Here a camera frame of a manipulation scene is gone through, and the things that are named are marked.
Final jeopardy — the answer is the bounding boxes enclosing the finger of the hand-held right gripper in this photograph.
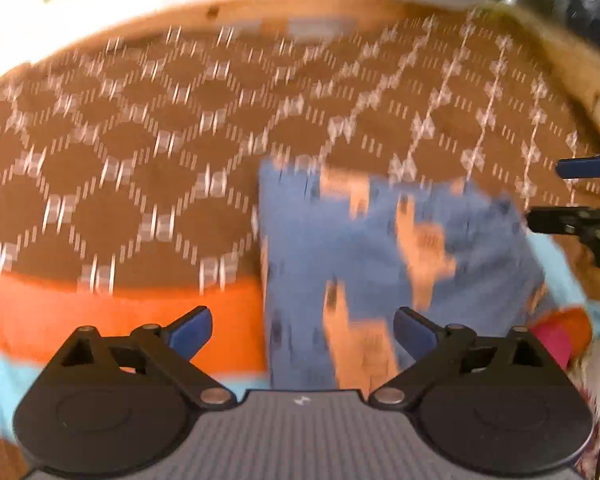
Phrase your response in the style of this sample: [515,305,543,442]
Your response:
[555,156,600,180]
[526,205,593,236]

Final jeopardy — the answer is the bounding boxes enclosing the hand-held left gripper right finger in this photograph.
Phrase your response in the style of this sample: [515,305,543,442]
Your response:
[367,306,564,409]

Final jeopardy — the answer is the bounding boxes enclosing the orange and light blue sheet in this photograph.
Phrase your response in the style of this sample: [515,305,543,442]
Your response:
[0,232,600,433]

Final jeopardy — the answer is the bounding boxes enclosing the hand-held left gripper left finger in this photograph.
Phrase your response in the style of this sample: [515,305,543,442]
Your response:
[45,305,237,409]

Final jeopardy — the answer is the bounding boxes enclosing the blue printed pants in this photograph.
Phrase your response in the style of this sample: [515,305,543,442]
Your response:
[256,157,558,392]

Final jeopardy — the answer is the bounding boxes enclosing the brown patterned blanket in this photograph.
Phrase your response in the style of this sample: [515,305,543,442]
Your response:
[0,7,600,296]

